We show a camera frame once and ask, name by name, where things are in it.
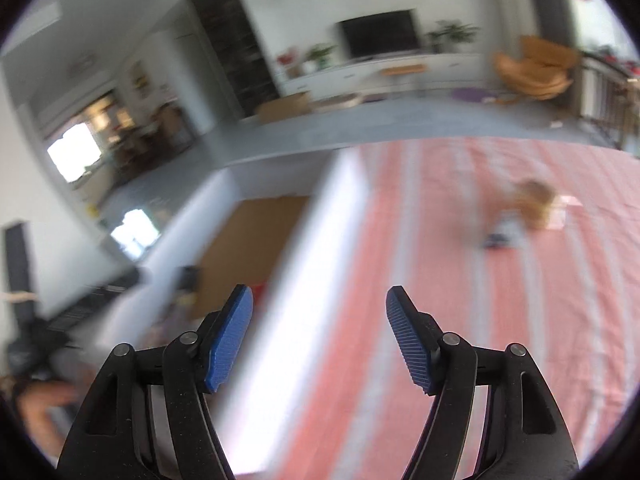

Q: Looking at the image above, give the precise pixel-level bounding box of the white television cabinet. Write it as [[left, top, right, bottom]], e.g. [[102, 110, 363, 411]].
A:
[[285, 52, 491, 98]]

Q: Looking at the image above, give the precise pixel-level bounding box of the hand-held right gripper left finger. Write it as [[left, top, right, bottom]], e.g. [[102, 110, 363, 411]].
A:
[[59, 284, 254, 480]]

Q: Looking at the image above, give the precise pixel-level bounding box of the black television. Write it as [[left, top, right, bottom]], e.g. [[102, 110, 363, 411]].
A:
[[337, 9, 421, 60]]

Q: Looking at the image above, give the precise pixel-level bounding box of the orange striped tablecloth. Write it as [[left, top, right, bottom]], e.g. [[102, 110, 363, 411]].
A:
[[280, 137, 640, 480]]

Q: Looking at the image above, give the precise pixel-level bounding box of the red flower bouquet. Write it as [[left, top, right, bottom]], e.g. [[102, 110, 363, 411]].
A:
[[276, 49, 302, 79]]

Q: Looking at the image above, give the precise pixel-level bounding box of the cardboard box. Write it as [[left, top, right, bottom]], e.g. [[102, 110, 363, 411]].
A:
[[256, 91, 312, 124]]

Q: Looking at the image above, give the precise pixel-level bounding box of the dark shelf cabinet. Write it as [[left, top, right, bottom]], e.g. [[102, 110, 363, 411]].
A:
[[190, 0, 282, 117]]

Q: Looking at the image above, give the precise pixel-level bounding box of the blue and white snack packet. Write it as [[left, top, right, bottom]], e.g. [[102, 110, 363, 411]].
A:
[[482, 210, 526, 251]]

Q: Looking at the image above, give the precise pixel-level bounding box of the bushy green potted plant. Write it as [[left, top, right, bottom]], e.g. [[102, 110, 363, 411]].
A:
[[304, 44, 337, 72]]

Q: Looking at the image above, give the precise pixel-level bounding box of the wooden stool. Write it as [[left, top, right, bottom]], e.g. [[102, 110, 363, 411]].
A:
[[382, 63, 429, 92]]

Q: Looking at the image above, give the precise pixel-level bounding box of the dark wooden dining chair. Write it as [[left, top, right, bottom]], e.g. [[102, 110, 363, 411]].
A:
[[581, 55, 640, 148]]

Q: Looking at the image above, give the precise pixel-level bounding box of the sliced bread packet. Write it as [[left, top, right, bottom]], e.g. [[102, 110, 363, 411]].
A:
[[505, 178, 583, 233]]

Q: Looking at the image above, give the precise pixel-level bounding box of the purple floor mat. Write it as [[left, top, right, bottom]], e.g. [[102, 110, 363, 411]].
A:
[[451, 87, 497, 102]]

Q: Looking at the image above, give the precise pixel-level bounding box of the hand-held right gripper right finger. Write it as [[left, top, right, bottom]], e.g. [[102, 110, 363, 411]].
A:
[[385, 285, 581, 480]]

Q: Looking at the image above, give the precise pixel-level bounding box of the orange lounge chair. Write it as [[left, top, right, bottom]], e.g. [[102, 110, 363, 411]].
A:
[[492, 35, 582, 104]]

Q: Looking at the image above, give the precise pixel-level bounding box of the person's left forearm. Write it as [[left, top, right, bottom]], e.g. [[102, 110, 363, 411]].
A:
[[15, 379, 83, 456]]

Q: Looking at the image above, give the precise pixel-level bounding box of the white box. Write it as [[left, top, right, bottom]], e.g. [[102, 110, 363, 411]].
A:
[[100, 150, 378, 476]]

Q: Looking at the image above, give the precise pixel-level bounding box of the large green potted plant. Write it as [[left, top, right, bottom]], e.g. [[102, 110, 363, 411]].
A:
[[429, 20, 479, 54]]

